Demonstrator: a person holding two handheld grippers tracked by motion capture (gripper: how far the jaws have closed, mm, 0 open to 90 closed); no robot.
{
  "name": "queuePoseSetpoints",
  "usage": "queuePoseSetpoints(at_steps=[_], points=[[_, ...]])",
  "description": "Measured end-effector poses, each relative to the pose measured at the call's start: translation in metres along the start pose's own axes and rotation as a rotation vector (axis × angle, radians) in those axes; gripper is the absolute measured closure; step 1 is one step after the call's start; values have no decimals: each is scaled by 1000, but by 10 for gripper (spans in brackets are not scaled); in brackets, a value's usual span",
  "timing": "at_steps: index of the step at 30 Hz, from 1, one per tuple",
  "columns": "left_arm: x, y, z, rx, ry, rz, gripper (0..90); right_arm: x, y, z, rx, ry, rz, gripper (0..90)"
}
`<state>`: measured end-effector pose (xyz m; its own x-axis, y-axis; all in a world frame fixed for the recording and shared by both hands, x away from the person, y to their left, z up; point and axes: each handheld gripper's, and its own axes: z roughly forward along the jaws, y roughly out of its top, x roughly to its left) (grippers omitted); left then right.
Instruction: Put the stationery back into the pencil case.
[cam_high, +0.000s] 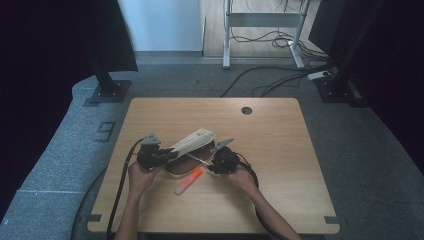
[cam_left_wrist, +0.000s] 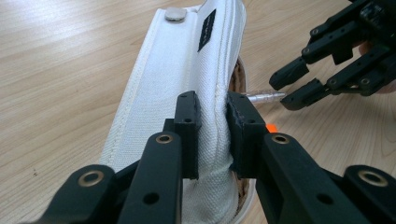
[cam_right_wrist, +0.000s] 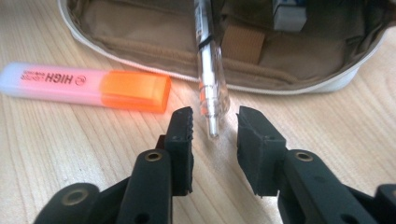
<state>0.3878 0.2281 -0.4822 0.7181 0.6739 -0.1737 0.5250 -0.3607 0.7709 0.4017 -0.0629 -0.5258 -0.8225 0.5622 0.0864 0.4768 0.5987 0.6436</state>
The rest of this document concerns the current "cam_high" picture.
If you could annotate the beige pencil case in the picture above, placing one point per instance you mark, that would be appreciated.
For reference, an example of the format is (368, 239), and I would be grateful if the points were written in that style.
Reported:
(193, 143)

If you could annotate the black curtain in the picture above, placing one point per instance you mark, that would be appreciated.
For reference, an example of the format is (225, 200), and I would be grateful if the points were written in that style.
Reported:
(393, 66)
(43, 83)

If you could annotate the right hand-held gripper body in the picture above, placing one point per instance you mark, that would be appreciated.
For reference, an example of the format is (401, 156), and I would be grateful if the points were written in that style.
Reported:
(225, 161)

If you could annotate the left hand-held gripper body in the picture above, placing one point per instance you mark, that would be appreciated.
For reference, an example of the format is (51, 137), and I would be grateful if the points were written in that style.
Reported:
(150, 156)

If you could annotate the white power strip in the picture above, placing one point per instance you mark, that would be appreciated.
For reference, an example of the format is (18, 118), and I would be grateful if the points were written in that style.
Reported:
(318, 75)

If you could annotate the orange highlighter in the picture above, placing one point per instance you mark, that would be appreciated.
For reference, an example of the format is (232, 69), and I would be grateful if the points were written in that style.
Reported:
(188, 181)

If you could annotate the black stand with base plate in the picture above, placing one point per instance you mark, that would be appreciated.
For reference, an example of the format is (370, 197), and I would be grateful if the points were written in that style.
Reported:
(110, 90)
(336, 88)

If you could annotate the white metal desk frame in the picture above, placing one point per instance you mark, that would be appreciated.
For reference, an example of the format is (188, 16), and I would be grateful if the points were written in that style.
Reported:
(263, 20)

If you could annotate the person's left hand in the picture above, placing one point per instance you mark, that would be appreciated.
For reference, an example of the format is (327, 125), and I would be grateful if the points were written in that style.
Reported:
(141, 180)

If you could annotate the person's right hand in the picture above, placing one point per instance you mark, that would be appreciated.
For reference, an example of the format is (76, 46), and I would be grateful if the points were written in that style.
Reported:
(243, 180)

